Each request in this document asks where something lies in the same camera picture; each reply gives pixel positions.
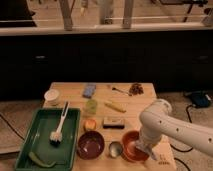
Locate green translucent cup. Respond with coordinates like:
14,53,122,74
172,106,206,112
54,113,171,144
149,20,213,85
85,99,98,114

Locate small metal cup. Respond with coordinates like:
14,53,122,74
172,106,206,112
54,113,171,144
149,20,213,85
109,141,123,158

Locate dark blue floor device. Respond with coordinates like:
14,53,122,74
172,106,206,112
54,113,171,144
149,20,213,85
190,92,211,108

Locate red bowl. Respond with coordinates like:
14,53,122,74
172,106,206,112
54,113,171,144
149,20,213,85
121,130,149,162

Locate green chili pepper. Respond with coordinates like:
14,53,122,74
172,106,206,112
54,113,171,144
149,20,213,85
28,152,56,168

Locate black and tan block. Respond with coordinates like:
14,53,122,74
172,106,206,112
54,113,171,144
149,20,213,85
103,117,125,129

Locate small orange cup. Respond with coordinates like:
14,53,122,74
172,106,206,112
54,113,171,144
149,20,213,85
84,119,97,131

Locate white dish brush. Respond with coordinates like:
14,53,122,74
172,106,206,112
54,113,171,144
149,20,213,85
50,102,69,146

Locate brown grape bunch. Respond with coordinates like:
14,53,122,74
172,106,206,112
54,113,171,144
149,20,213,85
129,83,143,95

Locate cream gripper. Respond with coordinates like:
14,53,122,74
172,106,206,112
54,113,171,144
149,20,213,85
135,140,157,154

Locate metal spoon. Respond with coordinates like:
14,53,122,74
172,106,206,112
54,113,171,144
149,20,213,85
112,87,132,96

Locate green plastic tray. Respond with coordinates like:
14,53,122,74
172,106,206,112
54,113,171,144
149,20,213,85
15,108,80,171

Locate white round container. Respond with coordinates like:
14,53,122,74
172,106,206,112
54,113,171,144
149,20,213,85
44,89,60,106

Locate purple bowl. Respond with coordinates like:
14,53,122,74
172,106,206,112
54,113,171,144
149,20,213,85
77,131,105,160

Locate blue sponge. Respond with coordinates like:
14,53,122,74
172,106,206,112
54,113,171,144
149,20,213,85
83,84,96,98

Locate black cable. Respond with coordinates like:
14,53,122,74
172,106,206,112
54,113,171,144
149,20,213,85
170,104,200,154

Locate light blue towel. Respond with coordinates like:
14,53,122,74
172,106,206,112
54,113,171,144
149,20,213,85
143,149,157,160

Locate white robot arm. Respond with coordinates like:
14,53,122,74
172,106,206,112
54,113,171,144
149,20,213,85
135,99,213,158

